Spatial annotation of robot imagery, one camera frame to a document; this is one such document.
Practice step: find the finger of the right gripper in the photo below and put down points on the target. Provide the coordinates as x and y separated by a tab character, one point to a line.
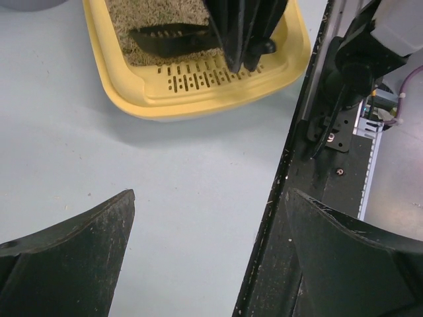
227	20
267	16

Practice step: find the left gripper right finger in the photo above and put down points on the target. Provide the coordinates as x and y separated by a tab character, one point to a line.
352	268

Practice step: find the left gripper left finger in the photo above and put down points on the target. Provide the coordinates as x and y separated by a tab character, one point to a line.
71	268

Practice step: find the black litter scoop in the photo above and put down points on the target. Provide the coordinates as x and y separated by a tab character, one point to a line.
176	39

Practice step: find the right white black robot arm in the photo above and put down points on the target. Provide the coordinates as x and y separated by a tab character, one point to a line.
379	40

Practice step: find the yellow litter box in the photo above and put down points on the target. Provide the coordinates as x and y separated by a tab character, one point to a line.
194	88

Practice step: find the beige cat litter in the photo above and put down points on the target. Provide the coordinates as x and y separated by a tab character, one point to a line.
128	14

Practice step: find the grey trash bin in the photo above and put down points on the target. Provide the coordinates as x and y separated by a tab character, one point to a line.
30	5

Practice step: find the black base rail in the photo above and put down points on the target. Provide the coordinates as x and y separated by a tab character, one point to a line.
273	284

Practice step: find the grey slotted cable duct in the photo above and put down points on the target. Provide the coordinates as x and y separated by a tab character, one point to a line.
371	131

